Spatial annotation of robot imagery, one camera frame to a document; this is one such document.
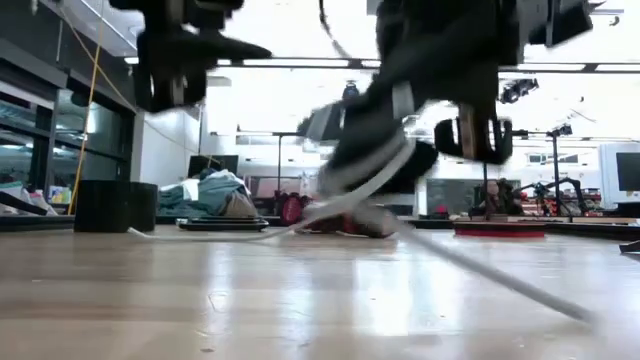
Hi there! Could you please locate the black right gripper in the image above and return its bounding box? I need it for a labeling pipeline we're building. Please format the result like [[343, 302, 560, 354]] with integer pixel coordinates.
[[319, 0, 526, 196]]

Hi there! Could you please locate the grey duct tape roll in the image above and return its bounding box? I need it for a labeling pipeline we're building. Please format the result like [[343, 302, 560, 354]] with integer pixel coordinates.
[[73, 179, 159, 234]]

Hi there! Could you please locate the dark chalkboard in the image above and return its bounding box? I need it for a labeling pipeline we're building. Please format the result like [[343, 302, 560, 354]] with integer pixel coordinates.
[[425, 178, 481, 216]]

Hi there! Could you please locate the red black flat case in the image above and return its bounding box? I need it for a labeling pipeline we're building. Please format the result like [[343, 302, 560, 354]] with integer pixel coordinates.
[[452, 221, 547, 239]]

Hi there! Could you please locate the blue white cloth pile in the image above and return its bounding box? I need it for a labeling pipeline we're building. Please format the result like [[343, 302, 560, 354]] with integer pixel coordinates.
[[157, 168, 259, 219]]

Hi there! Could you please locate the yellow extension cord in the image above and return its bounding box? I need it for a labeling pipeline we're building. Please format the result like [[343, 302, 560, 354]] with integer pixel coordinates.
[[67, 0, 106, 216]]

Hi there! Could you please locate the person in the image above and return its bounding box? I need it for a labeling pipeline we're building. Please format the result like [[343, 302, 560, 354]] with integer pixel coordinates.
[[482, 178, 521, 216]]

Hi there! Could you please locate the long overhead light bar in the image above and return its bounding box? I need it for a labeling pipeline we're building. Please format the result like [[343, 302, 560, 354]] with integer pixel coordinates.
[[124, 56, 640, 74]]

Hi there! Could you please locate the white-framed monitor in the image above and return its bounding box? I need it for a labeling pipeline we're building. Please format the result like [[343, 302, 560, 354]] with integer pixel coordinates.
[[598, 142, 640, 206]]

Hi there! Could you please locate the red black cordless drill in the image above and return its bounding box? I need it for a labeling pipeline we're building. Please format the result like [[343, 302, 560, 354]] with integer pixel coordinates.
[[277, 192, 399, 240]]

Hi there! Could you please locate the black background rig frame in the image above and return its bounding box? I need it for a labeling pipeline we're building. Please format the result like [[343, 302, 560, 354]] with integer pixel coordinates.
[[237, 130, 306, 216], [512, 123, 575, 221]]

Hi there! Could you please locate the black aluminium table frame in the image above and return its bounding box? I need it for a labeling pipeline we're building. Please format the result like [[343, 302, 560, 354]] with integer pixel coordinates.
[[0, 213, 640, 244]]

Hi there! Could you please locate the black ceiling speaker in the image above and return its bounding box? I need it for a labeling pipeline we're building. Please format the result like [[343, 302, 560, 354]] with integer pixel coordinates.
[[341, 79, 360, 104]]

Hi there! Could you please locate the thin yellow cable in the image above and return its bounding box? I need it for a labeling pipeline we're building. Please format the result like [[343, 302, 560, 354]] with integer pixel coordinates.
[[54, 0, 224, 166]]

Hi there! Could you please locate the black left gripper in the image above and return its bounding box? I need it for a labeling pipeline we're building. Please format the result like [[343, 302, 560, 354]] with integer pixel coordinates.
[[108, 0, 274, 64]]

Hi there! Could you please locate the white cord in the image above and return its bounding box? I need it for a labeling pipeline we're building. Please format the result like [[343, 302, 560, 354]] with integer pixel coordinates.
[[127, 132, 599, 324]]

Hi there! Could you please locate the black monitor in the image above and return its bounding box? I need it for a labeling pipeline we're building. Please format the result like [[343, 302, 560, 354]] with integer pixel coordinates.
[[187, 154, 240, 179]]

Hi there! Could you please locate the black ceiling camera cluster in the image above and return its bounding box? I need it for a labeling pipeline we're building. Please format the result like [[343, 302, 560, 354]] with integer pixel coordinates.
[[499, 77, 540, 105]]

